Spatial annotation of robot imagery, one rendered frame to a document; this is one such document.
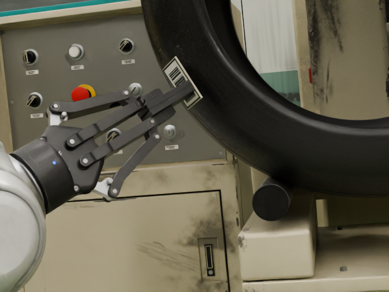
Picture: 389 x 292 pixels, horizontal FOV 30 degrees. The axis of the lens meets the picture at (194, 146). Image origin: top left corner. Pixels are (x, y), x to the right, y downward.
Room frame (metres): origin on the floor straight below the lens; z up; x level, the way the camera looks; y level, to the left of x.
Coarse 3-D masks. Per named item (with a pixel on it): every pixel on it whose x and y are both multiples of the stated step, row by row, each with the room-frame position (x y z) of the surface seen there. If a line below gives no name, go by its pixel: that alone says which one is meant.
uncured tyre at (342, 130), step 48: (144, 0) 0.92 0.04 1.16; (192, 0) 0.87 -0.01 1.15; (192, 48) 0.88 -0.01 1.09; (240, 48) 1.14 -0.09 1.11; (240, 96) 0.86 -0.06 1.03; (240, 144) 0.89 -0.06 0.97; (288, 144) 0.86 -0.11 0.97; (336, 144) 0.84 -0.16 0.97; (384, 144) 0.83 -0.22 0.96; (336, 192) 0.89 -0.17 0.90; (384, 192) 0.87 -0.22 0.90
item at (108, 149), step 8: (152, 120) 0.84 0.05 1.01; (136, 128) 0.83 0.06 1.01; (144, 128) 0.84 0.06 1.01; (120, 136) 0.82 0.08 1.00; (128, 136) 0.82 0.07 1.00; (136, 136) 0.83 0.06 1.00; (104, 144) 0.80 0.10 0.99; (112, 144) 0.81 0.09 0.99; (120, 144) 0.82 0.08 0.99; (128, 144) 0.84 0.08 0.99; (96, 152) 0.79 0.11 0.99; (104, 152) 0.80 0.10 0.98; (112, 152) 0.81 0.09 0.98; (80, 160) 0.78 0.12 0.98; (88, 160) 0.78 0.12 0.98; (96, 160) 0.79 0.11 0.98
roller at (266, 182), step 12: (264, 180) 0.97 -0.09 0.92; (276, 180) 0.92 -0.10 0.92; (264, 192) 0.87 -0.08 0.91; (276, 192) 0.87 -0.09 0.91; (288, 192) 0.90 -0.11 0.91; (252, 204) 0.88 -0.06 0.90; (264, 204) 0.87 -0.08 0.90; (276, 204) 0.87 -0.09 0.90; (288, 204) 0.87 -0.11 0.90; (264, 216) 0.87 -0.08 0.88; (276, 216) 0.87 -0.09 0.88
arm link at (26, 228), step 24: (0, 144) 0.58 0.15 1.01; (0, 168) 0.55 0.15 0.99; (0, 192) 0.51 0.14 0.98; (24, 192) 0.53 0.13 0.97; (0, 216) 0.50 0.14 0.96; (24, 216) 0.51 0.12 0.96; (0, 240) 0.50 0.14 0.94; (24, 240) 0.51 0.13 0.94; (0, 264) 0.50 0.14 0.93; (24, 264) 0.51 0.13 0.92; (0, 288) 0.51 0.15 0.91
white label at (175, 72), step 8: (176, 56) 0.89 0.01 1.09; (168, 64) 0.90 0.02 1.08; (176, 64) 0.89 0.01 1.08; (168, 72) 0.91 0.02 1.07; (176, 72) 0.90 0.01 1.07; (184, 72) 0.88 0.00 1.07; (176, 80) 0.90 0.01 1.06; (184, 80) 0.89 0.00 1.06; (192, 96) 0.89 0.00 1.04; (200, 96) 0.88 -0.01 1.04; (192, 104) 0.90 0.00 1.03
